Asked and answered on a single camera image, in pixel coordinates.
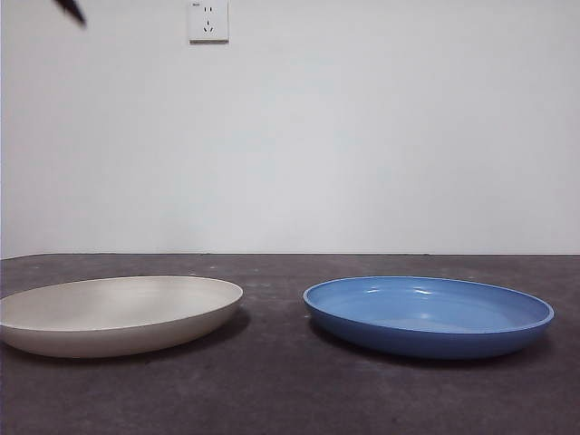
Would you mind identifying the white wall socket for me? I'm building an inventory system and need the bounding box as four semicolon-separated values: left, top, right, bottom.
188;1;230;45

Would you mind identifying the blue round plate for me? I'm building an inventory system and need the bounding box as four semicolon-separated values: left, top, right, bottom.
302;275;556;362

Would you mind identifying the white round plate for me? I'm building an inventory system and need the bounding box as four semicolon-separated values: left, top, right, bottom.
0;275;245;359

